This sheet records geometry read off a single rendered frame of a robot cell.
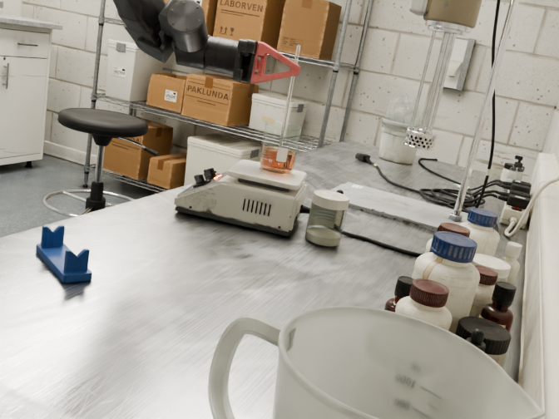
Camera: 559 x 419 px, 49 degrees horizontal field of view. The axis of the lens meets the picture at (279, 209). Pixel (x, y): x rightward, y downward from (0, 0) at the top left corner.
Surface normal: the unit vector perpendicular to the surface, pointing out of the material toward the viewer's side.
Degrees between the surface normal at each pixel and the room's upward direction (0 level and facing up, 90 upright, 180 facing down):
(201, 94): 89
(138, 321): 0
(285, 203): 90
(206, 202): 90
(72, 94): 90
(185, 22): 58
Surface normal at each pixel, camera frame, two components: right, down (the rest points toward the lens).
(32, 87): 0.91, 0.26
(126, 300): 0.18, -0.95
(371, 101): -0.38, 0.18
